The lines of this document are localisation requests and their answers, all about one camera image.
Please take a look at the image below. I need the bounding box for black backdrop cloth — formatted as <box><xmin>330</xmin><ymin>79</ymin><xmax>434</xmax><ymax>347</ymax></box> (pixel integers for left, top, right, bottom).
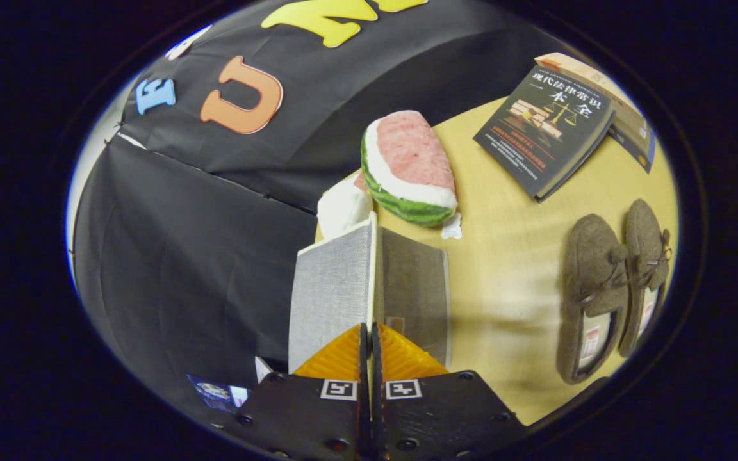
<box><xmin>71</xmin><ymin>0</ymin><xmax>575</xmax><ymax>423</ymax></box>

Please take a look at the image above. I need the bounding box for white plush toy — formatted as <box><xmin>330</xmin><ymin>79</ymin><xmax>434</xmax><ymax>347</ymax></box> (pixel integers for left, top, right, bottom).
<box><xmin>316</xmin><ymin>171</ymin><xmax>375</xmax><ymax>243</ymax></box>

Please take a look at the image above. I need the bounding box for watermelon slice plush toy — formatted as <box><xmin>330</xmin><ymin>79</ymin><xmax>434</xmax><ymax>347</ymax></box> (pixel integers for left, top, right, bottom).
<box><xmin>360</xmin><ymin>109</ymin><xmax>464</xmax><ymax>241</ymax></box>

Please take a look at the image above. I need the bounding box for brown fuzzy slipper shoe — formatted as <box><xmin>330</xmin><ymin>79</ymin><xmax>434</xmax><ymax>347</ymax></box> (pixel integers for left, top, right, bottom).
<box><xmin>618</xmin><ymin>198</ymin><xmax>673</xmax><ymax>359</ymax></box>
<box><xmin>555</xmin><ymin>213</ymin><xmax>632</xmax><ymax>386</ymax></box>

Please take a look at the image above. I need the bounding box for pale book with white label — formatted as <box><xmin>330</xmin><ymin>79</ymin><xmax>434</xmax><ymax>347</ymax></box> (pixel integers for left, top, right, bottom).
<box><xmin>600</xmin><ymin>77</ymin><xmax>655</xmax><ymax>151</ymax></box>

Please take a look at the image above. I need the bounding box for black cover book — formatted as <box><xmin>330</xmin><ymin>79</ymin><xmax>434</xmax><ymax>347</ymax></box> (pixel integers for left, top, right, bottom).
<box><xmin>473</xmin><ymin>63</ymin><xmax>616</xmax><ymax>204</ymax></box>

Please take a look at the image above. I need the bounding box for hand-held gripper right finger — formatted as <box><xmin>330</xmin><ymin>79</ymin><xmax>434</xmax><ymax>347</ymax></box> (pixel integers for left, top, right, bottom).
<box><xmin>372</xmin><ymin>321</ymin><xmax>529</xmax><ymax>461</ymax></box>

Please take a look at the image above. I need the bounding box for beige cover book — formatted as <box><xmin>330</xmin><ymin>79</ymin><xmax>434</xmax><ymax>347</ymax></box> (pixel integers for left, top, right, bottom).
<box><xmin>534</xmin><ymin>51</ymin><xmax>639</xmax><ymax>103</ymax></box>

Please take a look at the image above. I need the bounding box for blue printed leaflet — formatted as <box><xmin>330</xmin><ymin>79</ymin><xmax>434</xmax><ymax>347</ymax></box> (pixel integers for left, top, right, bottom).
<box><xmin>186</xmin><ymin>373</ymin><xmax>251</xmax><ymax>412</ymax></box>

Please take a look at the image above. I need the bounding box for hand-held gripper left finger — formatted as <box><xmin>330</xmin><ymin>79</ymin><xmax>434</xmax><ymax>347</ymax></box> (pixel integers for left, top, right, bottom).
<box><xmin>218</xmin><ymin>323</ymin><xmax>371</xmax><ymax>461</ymax></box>

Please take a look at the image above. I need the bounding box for blue cover book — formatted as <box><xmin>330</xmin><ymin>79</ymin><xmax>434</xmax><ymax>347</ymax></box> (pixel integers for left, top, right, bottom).
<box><xmin>606</xmin><ymin>125</ymin><xmax>658</xmax><ymax>175</ymax></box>

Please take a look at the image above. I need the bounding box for grey fabric storage box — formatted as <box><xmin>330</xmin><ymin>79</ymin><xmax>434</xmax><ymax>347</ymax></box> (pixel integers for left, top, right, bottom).
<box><xmin>288</xmin><ymin>211</ymin><xmax>453</xmax><ymax>375</ymax></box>

